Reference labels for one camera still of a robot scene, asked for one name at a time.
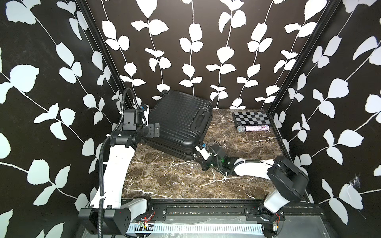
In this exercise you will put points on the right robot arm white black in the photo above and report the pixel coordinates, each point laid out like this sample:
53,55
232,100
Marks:
289,180

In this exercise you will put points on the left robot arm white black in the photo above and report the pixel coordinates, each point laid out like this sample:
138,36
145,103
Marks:
106,214

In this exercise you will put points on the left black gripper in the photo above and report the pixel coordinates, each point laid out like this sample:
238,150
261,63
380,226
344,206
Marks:
151,133

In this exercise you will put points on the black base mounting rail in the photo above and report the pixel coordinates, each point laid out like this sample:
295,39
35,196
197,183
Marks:
251,209

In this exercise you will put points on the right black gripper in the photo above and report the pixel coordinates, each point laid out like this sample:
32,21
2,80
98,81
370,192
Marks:
204,167

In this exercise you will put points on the black ribbed hard-shell suitcase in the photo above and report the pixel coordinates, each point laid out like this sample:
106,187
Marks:
184,120

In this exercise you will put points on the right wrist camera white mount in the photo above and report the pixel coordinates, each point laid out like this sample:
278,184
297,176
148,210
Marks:
201,148

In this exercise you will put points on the glittery pink cylinder tube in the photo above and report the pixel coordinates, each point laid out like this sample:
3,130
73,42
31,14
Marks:
243,128

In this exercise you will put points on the black white checkerboard plate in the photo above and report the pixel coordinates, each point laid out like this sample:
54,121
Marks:
251,118

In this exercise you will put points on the white slotted cable duct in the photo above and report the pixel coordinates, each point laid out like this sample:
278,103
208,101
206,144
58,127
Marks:
160,228

